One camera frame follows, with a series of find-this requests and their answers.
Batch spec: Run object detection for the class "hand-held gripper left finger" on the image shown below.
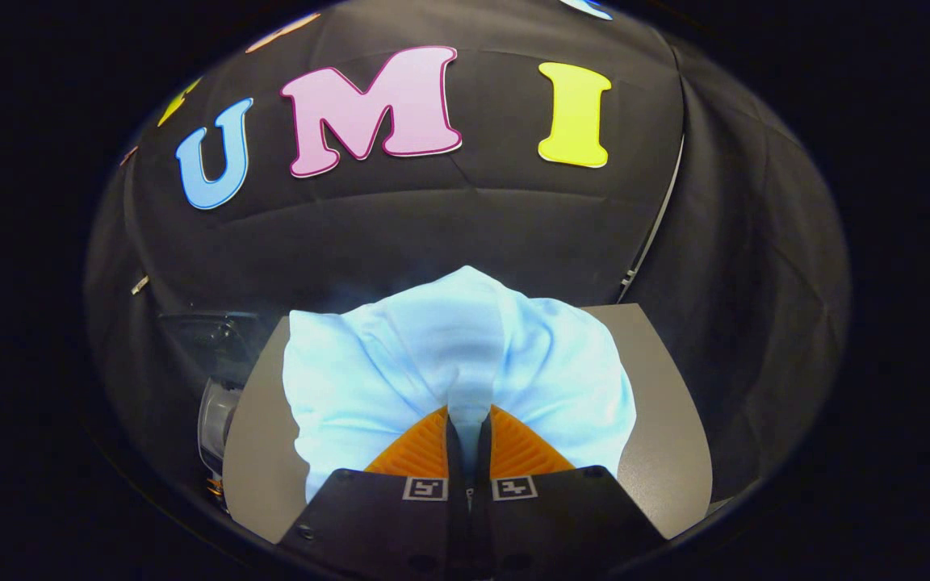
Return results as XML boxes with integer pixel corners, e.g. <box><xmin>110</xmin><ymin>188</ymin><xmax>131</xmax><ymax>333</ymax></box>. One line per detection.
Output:
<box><xmin>278</xmin><ymin>406</ymin><xmax>470</xmax><ymax>581</ymax></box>

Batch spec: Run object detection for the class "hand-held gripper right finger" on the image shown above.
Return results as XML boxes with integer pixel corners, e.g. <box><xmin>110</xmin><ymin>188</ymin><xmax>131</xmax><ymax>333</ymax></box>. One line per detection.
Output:
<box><xmin>469</xmin><ymin>403</ymin><xmax>668</xmax><ymax>581</ymax></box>

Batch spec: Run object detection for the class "light blue garment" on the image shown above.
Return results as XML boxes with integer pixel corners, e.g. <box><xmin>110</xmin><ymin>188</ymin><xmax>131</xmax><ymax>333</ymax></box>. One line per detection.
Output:
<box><xmin>282</xmin><ymin>265</ymin><xmax>638</xmax><ymax>503</ymax></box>

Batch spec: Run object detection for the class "dark washing machine lid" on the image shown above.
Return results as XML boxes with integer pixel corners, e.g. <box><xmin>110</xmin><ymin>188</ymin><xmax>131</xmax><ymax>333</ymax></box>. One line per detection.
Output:
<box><xmin>160</xmin><ymin>311</ymin><xmax>260</xmax><ymax>380</ymax></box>

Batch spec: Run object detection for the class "grey side table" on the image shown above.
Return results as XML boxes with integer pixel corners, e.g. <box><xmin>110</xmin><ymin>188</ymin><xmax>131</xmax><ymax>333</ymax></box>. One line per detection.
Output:
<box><xmin>223</xmin><ymin>303</ymin><xmax>713</xmax><ymax>543</ymax></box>

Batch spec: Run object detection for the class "black backdrop cloth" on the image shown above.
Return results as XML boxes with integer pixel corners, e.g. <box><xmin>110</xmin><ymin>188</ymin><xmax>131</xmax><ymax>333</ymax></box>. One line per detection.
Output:
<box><xmin>84</xmin><ymin>0</ymin><xmax>852</xmax><ymax>517</ymax></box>

